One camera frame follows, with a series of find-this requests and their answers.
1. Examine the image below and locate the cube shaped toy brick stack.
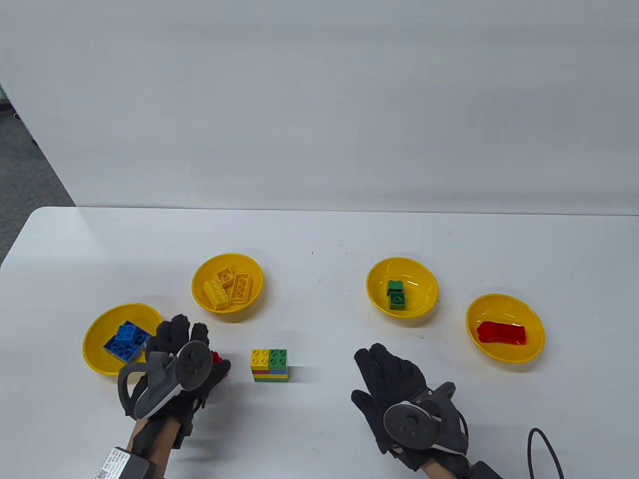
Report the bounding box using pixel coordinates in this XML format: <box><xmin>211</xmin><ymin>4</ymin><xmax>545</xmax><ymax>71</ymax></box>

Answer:
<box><xmin>251</xmin><ymin>349</ymin><xmax>289</xmax><ymax>383</ymax></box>

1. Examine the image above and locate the person's right hand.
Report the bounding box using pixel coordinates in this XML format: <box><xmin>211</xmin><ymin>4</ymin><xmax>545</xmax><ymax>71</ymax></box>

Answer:
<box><xmin>351</xmin><ymin>343</ymin><xmax>472</xmax><ymax>472</ymax></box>

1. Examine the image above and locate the black left wrist camera unit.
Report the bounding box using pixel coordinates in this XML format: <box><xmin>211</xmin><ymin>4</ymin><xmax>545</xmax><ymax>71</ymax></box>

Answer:
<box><xmin>95</xmin><ymin>447</ymin><xmax>150</xmax><ymax>479</ymax></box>

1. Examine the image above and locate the person's left forearm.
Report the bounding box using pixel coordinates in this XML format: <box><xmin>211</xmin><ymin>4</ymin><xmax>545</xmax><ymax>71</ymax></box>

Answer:
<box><xmin>126</xmin><ymin>419</ymin><xmax>176</xmax><ymax>479</ymax></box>

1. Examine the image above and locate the yellow long toy brick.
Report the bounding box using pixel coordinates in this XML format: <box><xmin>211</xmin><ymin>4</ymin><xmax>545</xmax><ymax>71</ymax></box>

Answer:
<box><xmin>230</xmin><ymin>273</ymin><xmax>251</xmax><ymax>304</ymax></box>
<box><xmin>203</xmin><ymin>280</ymin><xmax>231</xmax><ymax>310</ymax></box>

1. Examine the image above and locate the grey right wrist camera unit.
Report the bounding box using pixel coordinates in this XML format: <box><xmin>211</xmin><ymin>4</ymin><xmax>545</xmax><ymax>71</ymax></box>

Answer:
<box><xmin>469</xmin><ymin>460</ymin><xmax>505</xmax><ymax>479</ymax></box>

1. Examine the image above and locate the black braided cable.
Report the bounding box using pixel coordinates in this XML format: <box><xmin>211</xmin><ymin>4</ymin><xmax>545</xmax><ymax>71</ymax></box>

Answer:
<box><xmin>528</xmin><ymin>428</ymin><xmax>565</xmax><ymax>479</ymax></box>

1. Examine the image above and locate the red long toy brick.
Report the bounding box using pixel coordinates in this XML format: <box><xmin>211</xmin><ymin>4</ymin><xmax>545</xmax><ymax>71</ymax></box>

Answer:
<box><xmin>494</xmin><ymin>323</ymin><xmax>528</xmax><ymax>345</ymax></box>

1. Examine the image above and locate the person's left hand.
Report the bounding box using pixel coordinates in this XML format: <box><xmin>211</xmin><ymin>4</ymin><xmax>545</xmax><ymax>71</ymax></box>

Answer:
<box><xmin>125</xmin><ymin>314</ymin><xmax>232</xmax><ymax>450</ymax></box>

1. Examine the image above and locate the grey hand controller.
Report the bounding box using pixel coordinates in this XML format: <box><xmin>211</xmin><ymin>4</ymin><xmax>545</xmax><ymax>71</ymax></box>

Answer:
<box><xmin>117</xmin><ymin>341</ymin><xmax>213</xmax><ymax>420</ymax></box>
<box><xmin>383</xmin><ymin>382</ymin><xmax>470</xmax><ymax>456</ymax></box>

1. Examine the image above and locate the yellow plastic bowl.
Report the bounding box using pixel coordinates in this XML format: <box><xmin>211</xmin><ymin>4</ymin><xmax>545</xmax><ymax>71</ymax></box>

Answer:
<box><xmin>366</xmin><ymin>257</ymin><xmax>439</xmax><ymax>319</ymax></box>
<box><xmin>83</xmin><ymin>302</ymin><xmax>164</xmax><ymax>375</ymax></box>
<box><xmin>466</xmin><ymin>293</ymin><xmax>546</xmax><ymax>364</ymax></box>
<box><xmin>192</xmin><ymin>252</ymin><xmax>264</xmax><ymax>314</ymax></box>

